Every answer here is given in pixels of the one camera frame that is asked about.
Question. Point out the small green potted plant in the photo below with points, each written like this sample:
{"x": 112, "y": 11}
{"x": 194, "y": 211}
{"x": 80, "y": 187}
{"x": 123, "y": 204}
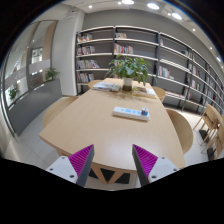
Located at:
{"x": 51, "y": 73}
{"x": 13, "y": 93}

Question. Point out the green plant in white pot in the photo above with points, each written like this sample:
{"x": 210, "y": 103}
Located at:
{"x": 127, "y": 68}

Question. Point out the yellow-edged book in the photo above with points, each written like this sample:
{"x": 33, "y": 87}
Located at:
{"x": 144, "y": 91}

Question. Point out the white power strip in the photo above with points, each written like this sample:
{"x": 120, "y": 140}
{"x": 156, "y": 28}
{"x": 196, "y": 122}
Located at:
{"x": 128, "y": 113}

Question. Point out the open white magazine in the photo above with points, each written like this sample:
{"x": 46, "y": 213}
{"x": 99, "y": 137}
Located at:
{"x": 106, "y": 86}

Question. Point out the round ceiling lights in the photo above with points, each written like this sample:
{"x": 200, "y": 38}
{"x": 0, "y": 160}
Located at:
{"x": 153, "y": 6}

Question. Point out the small white charger block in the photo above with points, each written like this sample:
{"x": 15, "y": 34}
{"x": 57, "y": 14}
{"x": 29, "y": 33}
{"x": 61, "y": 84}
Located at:
{"x": 144, "y": 112}

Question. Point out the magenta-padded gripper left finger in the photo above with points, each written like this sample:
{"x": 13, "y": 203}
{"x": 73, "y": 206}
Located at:
{"x": 63, "y": 166}

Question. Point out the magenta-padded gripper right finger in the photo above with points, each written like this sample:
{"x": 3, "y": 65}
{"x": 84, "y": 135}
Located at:
{"x": 161, "y": 166}

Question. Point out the grey shelf unit with books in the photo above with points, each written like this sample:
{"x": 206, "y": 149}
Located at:
{"x": 136, "y": 41}

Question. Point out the curved wooden chair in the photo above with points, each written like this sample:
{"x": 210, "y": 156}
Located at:
{"x": 181, "y": 130}
{"x": 160, "y": 92}
{"x": 94, "y": 83}
{"x": 56, "y": 110}

